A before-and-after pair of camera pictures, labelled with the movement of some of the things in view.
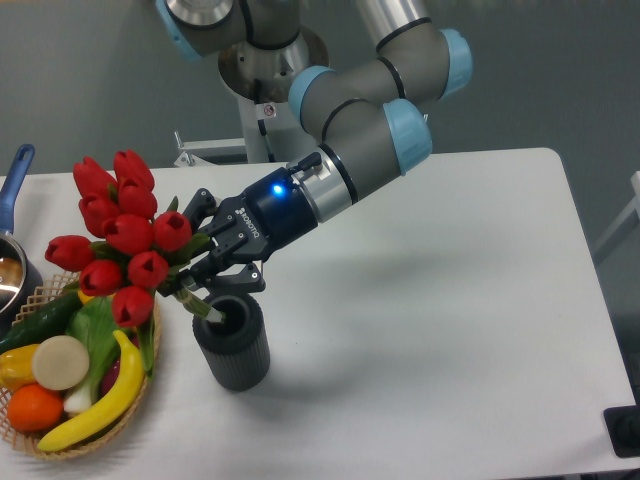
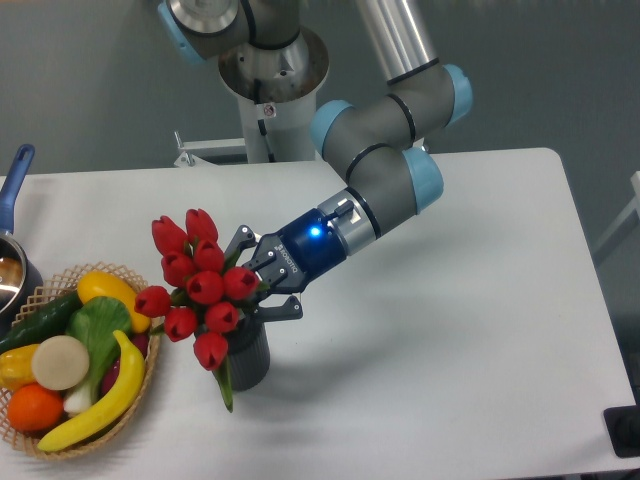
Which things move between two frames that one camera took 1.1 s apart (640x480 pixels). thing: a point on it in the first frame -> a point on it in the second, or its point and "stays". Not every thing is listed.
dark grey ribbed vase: x=237 y=348 stays
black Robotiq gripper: x=249 y=228 -> x=291 y=261
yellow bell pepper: x=16 y=367 stays
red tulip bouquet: x=132 y=247 -> x=203 y=295
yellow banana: x=124 y=398 stays
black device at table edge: x=623 y=426 stays
